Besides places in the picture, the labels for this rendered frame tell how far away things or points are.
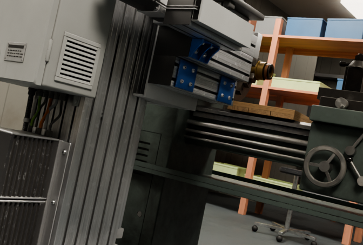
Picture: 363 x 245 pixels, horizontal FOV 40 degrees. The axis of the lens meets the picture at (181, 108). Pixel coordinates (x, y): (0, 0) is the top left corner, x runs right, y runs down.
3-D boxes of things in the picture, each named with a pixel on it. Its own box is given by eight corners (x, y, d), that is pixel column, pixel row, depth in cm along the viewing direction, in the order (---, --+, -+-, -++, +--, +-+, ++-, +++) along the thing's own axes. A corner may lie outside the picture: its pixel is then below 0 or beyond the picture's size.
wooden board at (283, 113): (227, 108, 216) (228, 99, 216) (255, 119, 247) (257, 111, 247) (293, 119, 201) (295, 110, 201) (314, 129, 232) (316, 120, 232)
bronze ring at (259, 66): (250, 58, 228) (269, 60, 224) (257, 62, 236) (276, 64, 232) (247, 77, 228) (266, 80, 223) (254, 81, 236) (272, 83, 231)
